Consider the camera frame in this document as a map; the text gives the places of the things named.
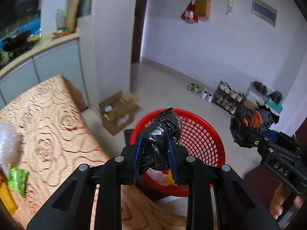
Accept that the white sneakers pair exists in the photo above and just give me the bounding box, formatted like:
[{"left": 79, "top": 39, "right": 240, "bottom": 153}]
[{"left": 200, "top": 89, "right": 213, "bottom": 103}]

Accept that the large black plastic bag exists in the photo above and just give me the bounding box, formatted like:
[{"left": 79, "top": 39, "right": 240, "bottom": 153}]
[{"left": 230, "top": 101, "right": 279, "bottom": 149}]

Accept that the shoe rack with shoes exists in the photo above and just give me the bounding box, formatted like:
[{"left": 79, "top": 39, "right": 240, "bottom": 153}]
[{"left": 212, "top": 81, "right": 283, "bottom": 115}]

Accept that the red hanging decoration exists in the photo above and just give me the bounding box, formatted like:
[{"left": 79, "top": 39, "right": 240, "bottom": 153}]
[{"left": 181, "top": 0, "right": 198, "bottom": 24}]

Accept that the green snack wrapper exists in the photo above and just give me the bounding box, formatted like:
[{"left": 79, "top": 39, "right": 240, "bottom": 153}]
[{"left": 7, "top": 168, "right": 29, "bottom": 198}]

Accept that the framed wall panel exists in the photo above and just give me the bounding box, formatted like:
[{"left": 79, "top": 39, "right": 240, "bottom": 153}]
[{"left": 251, "top": 0, "right": 277, "bottom": 27}]

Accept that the kitchen counter with cabinets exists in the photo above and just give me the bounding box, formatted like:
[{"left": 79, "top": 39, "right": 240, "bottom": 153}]
[{"left": 1, "top": 32, "right": 99, "bottom": 108}]

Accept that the person's hand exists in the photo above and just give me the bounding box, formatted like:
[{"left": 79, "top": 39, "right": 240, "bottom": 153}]
[{"left": 270, "top": 183, "right": 306, "bottom": 220}]

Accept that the black wok on stove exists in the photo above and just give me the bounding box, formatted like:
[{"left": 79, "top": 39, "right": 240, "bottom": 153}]
[{"left": 3, "top": 30, "right": 31, "bottom": 53}]

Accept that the beige slippers pair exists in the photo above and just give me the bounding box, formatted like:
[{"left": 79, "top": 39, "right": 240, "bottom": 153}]
[{"left": 187, "top": 83, "right": 199, "bottom": 94}]

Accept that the red plastic mesh basket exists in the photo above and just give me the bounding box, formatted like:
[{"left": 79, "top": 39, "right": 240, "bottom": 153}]
[{"left": 130, "top": 109, "right": 225, "bottom": 197}]

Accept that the wooden cutting board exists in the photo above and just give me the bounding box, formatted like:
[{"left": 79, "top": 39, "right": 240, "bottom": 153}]
[{"left": 66, "top": 0, "right": 80, "bottom": 33}]

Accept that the open cardboard box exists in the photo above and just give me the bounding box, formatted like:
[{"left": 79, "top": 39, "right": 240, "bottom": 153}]
[{"left": 97, "top": 91, "right": 139, "bottom": 136}]

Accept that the small black plastic bag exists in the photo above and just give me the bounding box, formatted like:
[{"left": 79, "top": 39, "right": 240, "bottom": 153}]
[{"left": 139, "top": 108, "right": 182, "bottom": 174}]

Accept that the brown hanging paper bag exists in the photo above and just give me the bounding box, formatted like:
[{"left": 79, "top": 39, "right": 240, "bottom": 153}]
[{"left": 195, "top": 0, "right": 211, "bottom": 19}]

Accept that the clear plastic bag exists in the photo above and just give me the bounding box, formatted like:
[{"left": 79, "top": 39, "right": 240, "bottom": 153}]
[{"left": 1, "top": 124, "right": 22, "bottom": 171}]

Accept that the white plastic jug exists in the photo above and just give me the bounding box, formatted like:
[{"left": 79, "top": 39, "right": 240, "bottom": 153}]
[{"left": 55, "top": 9, "right": 65, "bottom": 30}]

